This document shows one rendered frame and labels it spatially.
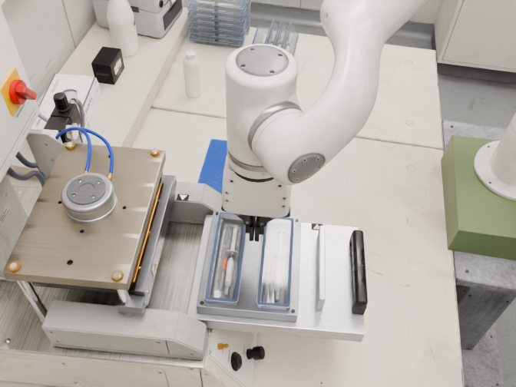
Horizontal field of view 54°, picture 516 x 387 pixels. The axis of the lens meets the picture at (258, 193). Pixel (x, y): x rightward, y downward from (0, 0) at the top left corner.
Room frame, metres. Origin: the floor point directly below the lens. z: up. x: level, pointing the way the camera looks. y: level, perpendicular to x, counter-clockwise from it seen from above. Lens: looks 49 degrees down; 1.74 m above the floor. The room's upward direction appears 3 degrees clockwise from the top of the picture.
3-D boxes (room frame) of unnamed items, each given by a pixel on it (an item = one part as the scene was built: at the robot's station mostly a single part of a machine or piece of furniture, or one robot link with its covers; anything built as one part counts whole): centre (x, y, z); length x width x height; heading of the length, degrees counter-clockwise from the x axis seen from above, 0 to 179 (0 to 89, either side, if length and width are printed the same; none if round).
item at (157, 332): (0.36, 0.20, 0.97); 0.25 x 0.05 x 0.07; 87
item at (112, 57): (1.26, 0.46, 0.83); 0.09 x 0.06 x 0.07; 172
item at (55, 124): (0.73, 0.38, 1.05); 0.15 x 0.05 x 0.15; 177
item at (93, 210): (0.53, 0.29, 1.08); 0.31 x 0.24 x 0.13; 177
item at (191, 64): (1.25, 0.21, 0.82); 0.05 x 0.05 x 0.14
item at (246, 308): (0.49, 0.00, 0.98); 0.20 x 0.17 x 0.03; 177
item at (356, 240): (0.48, -0.18, 0.99); 0.15 x 0.02 x 0.04; 177
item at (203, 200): (0.64, 0.18, 0.97); 0.26 x 0.05 x 0.07; 87
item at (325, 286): (0.49, -0.04, 0.97); 0.30 x 0.22 x 0.08; 87
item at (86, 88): (1.04, 0.52, 0.83); 0.23 x 0.12 x 0.07; 0
